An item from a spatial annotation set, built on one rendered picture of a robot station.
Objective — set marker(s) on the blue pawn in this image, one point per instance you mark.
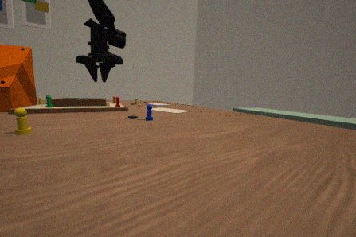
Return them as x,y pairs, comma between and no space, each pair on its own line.
149,118

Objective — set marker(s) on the green pawn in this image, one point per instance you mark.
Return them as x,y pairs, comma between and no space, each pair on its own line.
49,104

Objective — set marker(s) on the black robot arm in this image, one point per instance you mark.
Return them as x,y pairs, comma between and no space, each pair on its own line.
106,19

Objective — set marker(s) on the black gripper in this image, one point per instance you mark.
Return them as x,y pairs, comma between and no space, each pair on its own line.
99,54

